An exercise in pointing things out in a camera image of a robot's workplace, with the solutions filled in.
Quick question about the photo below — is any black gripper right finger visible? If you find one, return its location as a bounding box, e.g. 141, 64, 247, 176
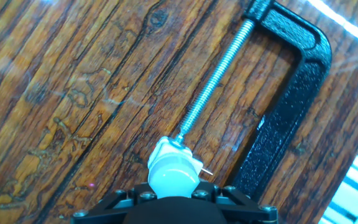
192, 181, 279, 224

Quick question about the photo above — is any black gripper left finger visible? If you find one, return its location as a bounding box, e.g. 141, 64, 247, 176
70, 182, 158, 224

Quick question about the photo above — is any white LED light bulb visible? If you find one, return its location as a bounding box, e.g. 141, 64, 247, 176
147, 154, 201, 199

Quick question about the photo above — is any white lamp socket adapter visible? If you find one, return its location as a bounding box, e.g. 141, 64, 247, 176
147, 136, 214, 177

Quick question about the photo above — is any brown wooden board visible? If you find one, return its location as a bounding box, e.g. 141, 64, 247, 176
0, 0, 358, 224

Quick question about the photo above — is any black C-clamp with steel screw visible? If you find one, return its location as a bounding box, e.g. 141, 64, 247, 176
174, 0, 333, 200

